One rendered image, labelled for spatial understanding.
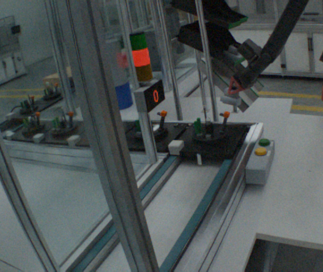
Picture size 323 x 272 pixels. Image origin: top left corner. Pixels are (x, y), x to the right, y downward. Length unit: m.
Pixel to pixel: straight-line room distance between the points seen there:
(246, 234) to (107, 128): 0.70
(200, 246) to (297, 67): 4.61
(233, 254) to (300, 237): 0.20
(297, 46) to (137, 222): 4.87
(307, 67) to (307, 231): 4.37
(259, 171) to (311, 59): 4.20
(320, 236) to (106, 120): 0.76
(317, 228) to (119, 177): 0.73
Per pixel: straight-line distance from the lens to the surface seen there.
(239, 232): 0.99
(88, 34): 0.33
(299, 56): 5.21
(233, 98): 1.31
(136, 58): 1.05
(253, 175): 1.10
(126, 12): 1.05
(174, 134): 1.36
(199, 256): 0.79
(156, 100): 1.09
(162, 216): 1.00
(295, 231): 0.99
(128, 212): 0.40
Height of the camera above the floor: 1.52
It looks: 24 degrees down
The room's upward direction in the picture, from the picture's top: 11 degrees counter-clockwise
